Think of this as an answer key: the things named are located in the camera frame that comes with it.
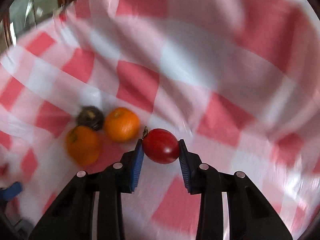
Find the red white checkered tablecloth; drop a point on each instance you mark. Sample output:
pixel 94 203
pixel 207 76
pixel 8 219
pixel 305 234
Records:
pixel 200 55

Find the small orange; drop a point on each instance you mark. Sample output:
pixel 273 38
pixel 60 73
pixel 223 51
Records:
pixel 83 145

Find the red cherry tomato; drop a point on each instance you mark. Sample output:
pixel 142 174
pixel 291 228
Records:
pixel 160 146

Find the split dark purple fruit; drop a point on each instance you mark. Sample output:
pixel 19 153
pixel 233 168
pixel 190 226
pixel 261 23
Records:
pixel 90 118

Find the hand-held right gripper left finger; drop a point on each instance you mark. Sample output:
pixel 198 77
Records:
pixel 136 170

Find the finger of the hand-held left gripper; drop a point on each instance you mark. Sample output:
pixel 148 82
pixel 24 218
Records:
pixel 11 191

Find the large orange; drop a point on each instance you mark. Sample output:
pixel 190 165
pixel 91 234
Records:
pixel 121 124

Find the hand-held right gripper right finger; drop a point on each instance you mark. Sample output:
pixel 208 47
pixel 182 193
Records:
pixel 185 172

